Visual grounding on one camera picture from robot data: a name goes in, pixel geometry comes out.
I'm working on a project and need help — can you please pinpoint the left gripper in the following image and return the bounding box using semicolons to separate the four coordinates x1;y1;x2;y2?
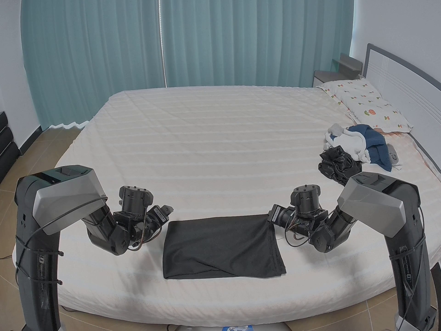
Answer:
144;204;174;236

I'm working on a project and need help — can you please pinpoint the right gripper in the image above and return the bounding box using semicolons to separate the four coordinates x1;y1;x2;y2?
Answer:
268;204;297;228

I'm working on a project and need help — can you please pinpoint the black T-shirt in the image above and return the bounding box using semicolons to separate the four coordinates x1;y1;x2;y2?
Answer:
163;213;287;280

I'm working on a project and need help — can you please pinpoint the bed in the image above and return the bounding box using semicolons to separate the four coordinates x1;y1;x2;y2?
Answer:
12;43;441;327

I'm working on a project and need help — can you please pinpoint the black shiny garment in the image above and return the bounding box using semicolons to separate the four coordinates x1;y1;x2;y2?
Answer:
319;146;362;187

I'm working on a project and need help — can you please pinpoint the white garment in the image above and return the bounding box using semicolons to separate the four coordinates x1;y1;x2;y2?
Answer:
324;130;371;163

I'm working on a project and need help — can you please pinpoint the dark blue garment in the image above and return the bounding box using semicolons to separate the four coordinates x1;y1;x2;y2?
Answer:
346;124;393;172

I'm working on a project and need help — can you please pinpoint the grey printed garment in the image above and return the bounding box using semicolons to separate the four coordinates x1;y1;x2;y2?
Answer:
387;143;402;170

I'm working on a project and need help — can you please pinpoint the white printed pillow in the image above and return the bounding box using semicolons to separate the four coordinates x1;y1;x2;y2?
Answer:
316;79;413;134

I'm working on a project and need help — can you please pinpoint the grey bedside table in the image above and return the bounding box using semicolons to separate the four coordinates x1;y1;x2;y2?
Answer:
314;53;363;88

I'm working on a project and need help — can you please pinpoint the black chest of drawers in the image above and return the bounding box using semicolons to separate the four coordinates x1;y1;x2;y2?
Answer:
0;111;20;182

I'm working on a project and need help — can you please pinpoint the black cable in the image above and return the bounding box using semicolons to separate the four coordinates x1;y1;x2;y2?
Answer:
15;195;108;285
127;228;163;252
389;205;428;323
284;231;313;249

